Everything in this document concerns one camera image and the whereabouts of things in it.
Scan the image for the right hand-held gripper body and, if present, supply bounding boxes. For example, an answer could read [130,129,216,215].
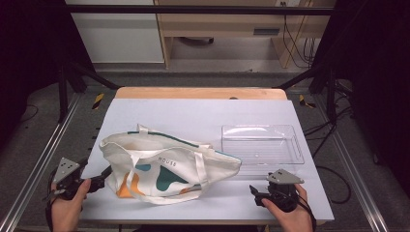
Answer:
[264,168,305,213]

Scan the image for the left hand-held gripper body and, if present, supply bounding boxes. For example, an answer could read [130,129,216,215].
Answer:
[47,157,91,201]

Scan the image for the cream printed tote bag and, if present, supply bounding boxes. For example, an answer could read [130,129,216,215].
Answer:
[99,123,243,206]

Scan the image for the person's right hand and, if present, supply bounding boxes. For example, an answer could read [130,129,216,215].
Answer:
[261,183,313,232]

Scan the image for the person's left hand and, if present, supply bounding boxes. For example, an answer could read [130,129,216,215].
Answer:
[51,178,92,232]

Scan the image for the clear plastic tray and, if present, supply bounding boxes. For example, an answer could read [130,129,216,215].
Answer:
[220,124,306,178]

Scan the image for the yellow black tape strip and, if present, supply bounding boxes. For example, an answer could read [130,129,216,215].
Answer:
[92,92,105,110]
[298,94,317,109]

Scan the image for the white table mat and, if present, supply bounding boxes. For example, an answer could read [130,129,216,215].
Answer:
[78,98,336,222]

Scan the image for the wooden table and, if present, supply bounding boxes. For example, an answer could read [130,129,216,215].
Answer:
[114,86,288,101]

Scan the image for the dark curtain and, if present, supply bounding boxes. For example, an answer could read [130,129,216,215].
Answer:
[0,0,95,151]
[310,0,410,194]

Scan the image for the white cabinet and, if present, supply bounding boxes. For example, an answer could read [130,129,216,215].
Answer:
[64,0,165,64]

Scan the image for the light wooden desk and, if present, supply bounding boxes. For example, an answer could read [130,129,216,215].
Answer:
[154,0,337,70]

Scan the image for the aluminium rail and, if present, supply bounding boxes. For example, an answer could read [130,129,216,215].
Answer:
[0,93,82,232]
[313,95,392,232]

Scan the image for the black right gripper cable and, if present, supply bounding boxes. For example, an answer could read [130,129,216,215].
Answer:
[296,192,317,232]

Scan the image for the black floor cables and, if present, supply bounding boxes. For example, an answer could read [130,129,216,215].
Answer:
[303,80,354,205]

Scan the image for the black frame leg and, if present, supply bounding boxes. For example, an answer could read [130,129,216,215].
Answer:
[274,64,338,125]
[57,62,121,124]

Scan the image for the black hanging cables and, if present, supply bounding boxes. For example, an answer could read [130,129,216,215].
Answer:
[280,1,319,70]

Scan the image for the black horizontal frame bar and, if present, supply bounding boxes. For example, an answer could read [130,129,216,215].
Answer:
[64,4,335,16]

